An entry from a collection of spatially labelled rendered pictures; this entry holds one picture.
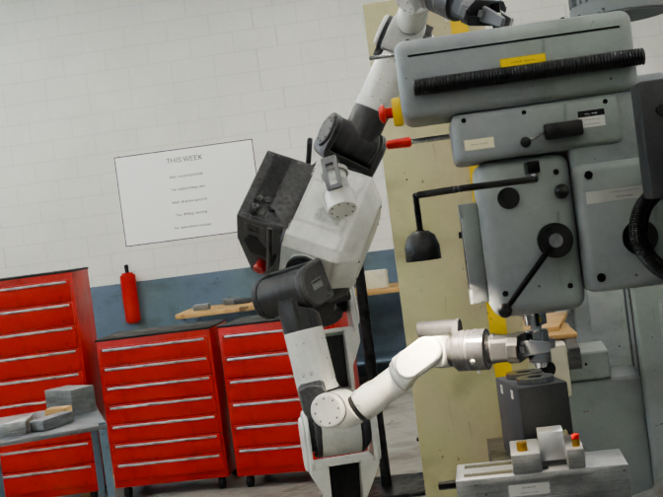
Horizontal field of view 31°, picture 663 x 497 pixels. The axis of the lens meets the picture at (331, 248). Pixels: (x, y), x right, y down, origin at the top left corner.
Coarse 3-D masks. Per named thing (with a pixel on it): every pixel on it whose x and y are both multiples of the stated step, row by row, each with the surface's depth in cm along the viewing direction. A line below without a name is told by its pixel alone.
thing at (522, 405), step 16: (496, 384) 297; (512, 384) 284; (528, 384) 279; (544, 384) 278; (560, 384) 277; (512, 400) 283; (528, 400) 277; (544, 400) 277; (560, 400) 277; (512, 416) 285; (528, 416) 277; (544, 416) 277; (560, 416) 277; (512, 432) 287; (528, 432) 277
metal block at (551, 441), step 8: (544, 432) 245; (552, 432) 244; (560, 432) 244; (544, 440) 245; (552, 440) 244; (560, 440) 244; (544, 448) 245; (552, 448) 244; (560, 448) 244; (544, 456) 245; (552, 456) 244; (560, 456) 244
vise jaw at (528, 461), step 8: (520, 440) 255; (528, 440) 254; (536, 440) 253; (512, 448) 248; (528, 448) 246; (536, 448) 245; (512, 456) 241; (520, 456) 241; (528, 456) 241; (536, 456) 240; (512, 464) 241; (520, 464) 241; (528, 464) 241; (536, 464) 240; (520, 472) 241; (528, 472) 241
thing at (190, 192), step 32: (128, 160) 1167; (160, 160) 1165; (192, 160) 1162; (224, 160) 1160; (128, 192) 1168; (160, 192) 1166; (192, 192) 1163; (224, 192) 1161; (128, 224) 1169; (160, 224) 1167; (192, 224) 1164; (224, 224) 1162
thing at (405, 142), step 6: (402, 138) 258; (408, 138) 258; (414, 138) 258; (420, 138) 258; (426, 138) 258; (432, 138) 257; (438, 138) 257; (444, 138) 257; (390, 144) 258; (396, 144) 258; (402, 144) 258; (408, 144) 258
